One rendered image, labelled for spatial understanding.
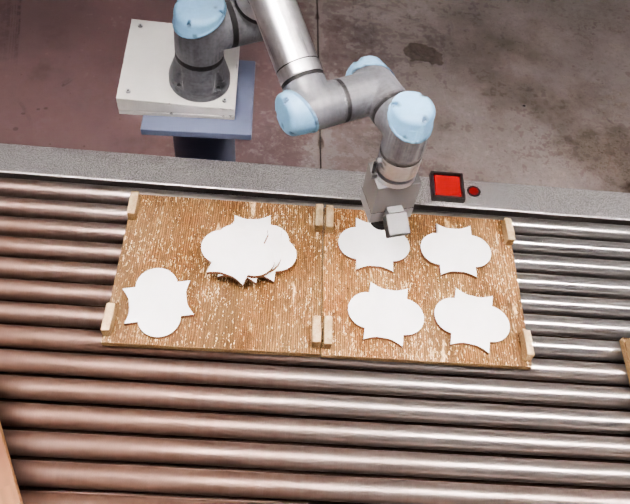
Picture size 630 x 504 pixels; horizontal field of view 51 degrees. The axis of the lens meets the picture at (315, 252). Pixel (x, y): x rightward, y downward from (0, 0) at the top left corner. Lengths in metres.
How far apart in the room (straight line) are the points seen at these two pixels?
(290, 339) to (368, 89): 0.49
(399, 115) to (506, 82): 2.28
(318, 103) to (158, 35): 0.83
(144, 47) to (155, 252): 0.63
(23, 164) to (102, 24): 1.88
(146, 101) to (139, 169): 0.21
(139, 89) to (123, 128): 1.21
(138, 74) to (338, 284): 0.76
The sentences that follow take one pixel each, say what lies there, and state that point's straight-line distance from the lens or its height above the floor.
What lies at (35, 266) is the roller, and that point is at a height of 0.92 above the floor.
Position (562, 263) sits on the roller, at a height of 0.92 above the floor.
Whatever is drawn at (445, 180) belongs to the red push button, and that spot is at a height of 0.93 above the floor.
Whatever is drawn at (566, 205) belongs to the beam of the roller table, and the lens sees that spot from 1.63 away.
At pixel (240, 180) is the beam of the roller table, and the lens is 1.50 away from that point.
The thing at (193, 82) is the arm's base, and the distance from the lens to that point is 1.64.
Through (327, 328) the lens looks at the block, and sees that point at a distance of 1.25.
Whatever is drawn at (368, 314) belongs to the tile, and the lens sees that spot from 1.29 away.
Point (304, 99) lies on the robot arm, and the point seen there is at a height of 1.33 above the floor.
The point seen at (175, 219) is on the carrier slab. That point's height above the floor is 0.94.
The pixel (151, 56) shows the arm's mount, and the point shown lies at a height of 0.92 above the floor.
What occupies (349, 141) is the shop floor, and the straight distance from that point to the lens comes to 2.85.
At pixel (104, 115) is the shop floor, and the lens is 2.96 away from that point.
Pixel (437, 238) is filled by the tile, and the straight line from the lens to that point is 1.42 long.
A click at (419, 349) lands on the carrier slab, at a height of 0.94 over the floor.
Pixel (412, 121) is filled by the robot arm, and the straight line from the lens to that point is 1.06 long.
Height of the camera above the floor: 2.08
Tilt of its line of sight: 57 degrees down
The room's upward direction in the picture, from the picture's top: 9 degrees clockwise
